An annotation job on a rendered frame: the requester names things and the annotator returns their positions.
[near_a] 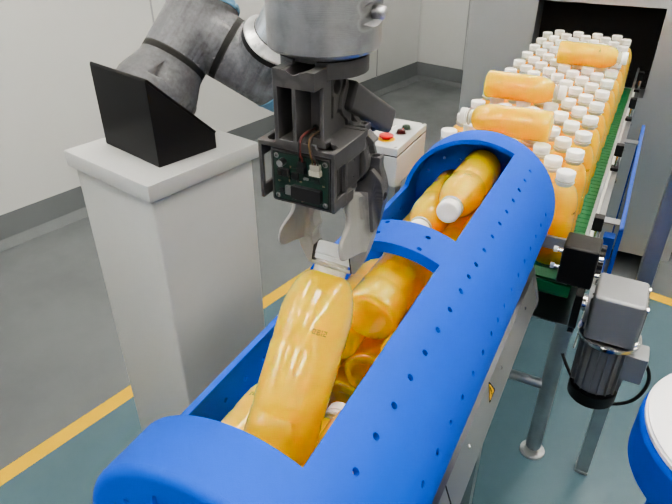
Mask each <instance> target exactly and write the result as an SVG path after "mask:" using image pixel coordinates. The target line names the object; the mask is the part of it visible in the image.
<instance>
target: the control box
mask: <svg viewBox="0 0 672 504"><path fill-rule="evenodd" d="M403 124H409V125H410V127H411V128H410V129H408V130H405V133H404V134H398V133H397V129H399V128H402V125H403ZM393 125H394V126H393V127H392V129H391V131H390V133H392V134H393V135H394V137H393V138H390V140H383V139H382V138H380V137H379V134H380V133H383V132H382V131H377V130H376V131H374V133H375V134H376V135H377V136H378V138H379V139H378V141H376V142H375V144H376V149H377V154H384V168H385V171H386V174H387V178H388V186H391V187H396V186H397V185H398V184H399V183H400V182H401V181H402V180H403V179H404V178H405V177H406V176H407V175H408V174H409V172H410V171H411V169H412V167H413V166H414V165H415V163H416V162H417V161H418V160H419V159H420V158H421V157H422V156H423V155H424V146H425V134H426V133H425V131H426V124H425V123H419V122H413V121H407V120H401V119H395V118H394V121H393Z"/></svg>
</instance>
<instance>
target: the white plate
mask: <svg viewBox="0 0 672 504"><path fill-rule="evenodd" d="M644 417H645V424H646V428H647V432H648V434H649V437H650V439H651V441H652V443H653V445H654V447H655V449H656V450H657V452H658V454H659V455H660V457H661V458H662V459H663V461H664V462H665V463H666V465H667V466H668V467H669V468H670V469H671V471H672V374H669V375H667V376H666V377H664V378H662V379H661V380H660V381H658V382H657V383H656V384H655V385H654V387H653V388H652V389H651V391H650V393H649V395H648V398H647V400H646V404H645V410H644Z"/></svg>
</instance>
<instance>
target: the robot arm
mask: <svg viewBox="0 0 672 504"><path fill-rule="evenodd" d="M387 14H388V9H387V7H386V6H384V5H383V0H264V5H263V7H262V9H261V11H260V14H255V15H253V16H251V17H249V18H248V19H247V20H246V21H245V20H243V19H241V18H240V17H239V15H240V8H239V6H238V4H236V3H235V0H166V2H165V4H164V5H163V7H162V9H161V11H160V12H159V14H158V16H157V18H156V19H155V21H154V23H153V25H152V27H151V28H150V30H149V32H148V34H147V35H146V37H145V39H144V41H143V43H142V44H141V46H140V48H139V49H137V50H136V51H135V52H134V53H132V54H131V55H130V56H128V57H127V58H126V59H125V60H123V61H122V62H121V63H120V64H119V65H118V67H117V68H116V70H119V71H122V72H126V73H129V74H132V75H135V76H138V77H141V78H144V79H147V80H148V81H150V82H151V83H152V84H153V85H155V86H156V87H157V88H159V89H160V90H162V91H163V92H164V93H166V94H167V95H168V96H170V97H171V98H172V99H174V100H175V101H176V102H178V103H179V104H180V105H182V106H183V107H184V108H186V109H187V110H188V111H190V112H191V113H192V114H195V112H196V110H197V107H196V106H197V101H198V96H199V89H200V85H201V83H202V81H203V79H204V77H205V76H206V75H208V76H210V77H211V78H213V79H215V80H217V81H218V82H220V83H222V84H223V85H225V86H227V87H228V88H230V89H232V90H234V91H235V92H237V93H239V94H240V95H242V96H244V97H245V98H247V99H249V100H250V101H252V102H254V103H255V104H257V105H258V106H260V107H263V108H265V109H267V110H269V111H271V112H274V123H275V129H274V130H272V131H270V132H269V133H267V134H265V135H264V136H262V137H260V138H258V151H259V165H260V179H261V193H262V196H263V197H265V196H267V195H268V194H269V193H271V192H272V191H273V197H274V198H275V199H277V200H281V201H285V202H289V203H293V204H292V209H291V211H290V213H289V215H288V217H287V218H286V220H285V221H284V223H283V224H282V226H281V227H280V230H279V235H278V239H279V242H280V243H281V244H286V243H289V242H291V241H294V240H297V239H299V242H300V244H301V247H302V249H303V251H304V253H305V255H306V257H307V259H308V261H310V262H311V260H312V259H314V260H315V259H316V257H315V253H316V252H315V251H316V247H317V244H318V241H319V240H322V238H321V235H320V225H321V223H322V217H321V211H325V212H329V213H331V214H336V213H337V212H338V211H339V210H340V209H341V208H343V209H344V213H345V218H346V223H345V228H344V231H343V233H342V236H341V239H340V241H339V245H338V254H339V259H340V260H341V261H346V260H348V259H349V267H350V274H355V273H356V272H357V271H358V270H359V268H360V267H361V266H362V264H363V263H364V262H365V260H366V258H367V256H368V254H369V252H370V249H371V247H372V244H373V241H374V238H375V235H376V232H377V229H378V226H379V225H380V222H381V219H382V215H383V212H384V209H385V206H386V202H387V199H388V191H389V186H388V178H387V174H386V171H385V168H384V154H377V149H376V144H375V142H376V141H378V139H379V138H378V136H377V135H376V134H375V133H374V132H373V131H376V130H377V131H382V132H386V133H388V132H390V131H391V129H392V125H393V121H394V118H395V114H396V110H395V109H394V108H393V107H391V106H390V105H389V104H387V103H386V102H385V101H383V100H382V99H380V98H379V97H378V96H376V95H375V94H374V93H372V92H371V91H370V90H368V89H367V88H365V87H364V86H363V85H361V84H360V83H359V82H357V81H355V80H350V79H348V78H353V77H357V76H360V75H363V74H365V73H366V72H368V70H369V60H370V54H371V53H373V52H375V51H376V50H377V49H378V48H380V46H381V44H382V25H383V19H385V18H386V17H387ZM270 150H271V163H272V177H271V178H269V179H268V180H267V181H266V174H265V159H264V154H266V153H267V152H269V151H270ZM354 189H355V190H354Z"/></svg>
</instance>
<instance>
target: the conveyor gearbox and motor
mask: <svg viewBox="0 0 672 504"><path fill-rule="evenodd" d="M651 290H652V289H651V288H650V285H649V284H648V283H645V282H641V281H637V280H632V279H628V278H624V277H620V276H616V275H612V274H607V273H601V274H600V277H599V278H598V279H596V281H595V285H592V286H591V289H590V293H589V294H584V297H583V301H582V305H581V308H580V310H582V311H584V315H583V318H582V319H581V320H580V321H579V323H578V326H577V331H578V334H579V336H580V339H579V343H578V347H577V350H576V354H575V357H574V361H573V364H572V368H571V370H570V368H569V366H568V363H567V360H566V358H565V355H564V353H561V356H562V359H563V362H564V364H565V367H566V369H567V371H568V374H569V376H570V378H569V382H568V385H567V390H568V393H569V395H570V396H571V397H572V398H573V399H574V400H575V401H576V402H577V403H579V404H580V405H582V406H584V407H587V408H590V409H599V410H600V409H606V408H609V407H611V406H612V405H614V406H617V405H625V404H629V403H632V402H634V401H636V400H638V399H639V398H640V397H641V396H642V395H643V394H644V393H645V392H646V390H647V389H648V387H649V384H650V382H651V371H650V368H649V366H648V362H649V353H650V347H649V346H645V345H641V344H642V336H641V332H642V329H643V326H644V324H645V321H646V318H647V315H648V313H649V310H650V309H649V306H648V305H649V303H650V302H649V299H650V293H651ZM645 371H646V372H647V380H646V383H645V385H644V387H643V389H642V390H641V391H640V392H639V393H638V394H637V395H636V396H635V397H633V398H631V399H629V400H627V401H622V402H614V401H615V398H616V395H617V392H618V390H619V387H620V386H621V383H622V381H623V380H624V381H627V382H631V383H634V384H637V385H640V384H641V381H642V379H643V376H644V373H645Z"/></svg>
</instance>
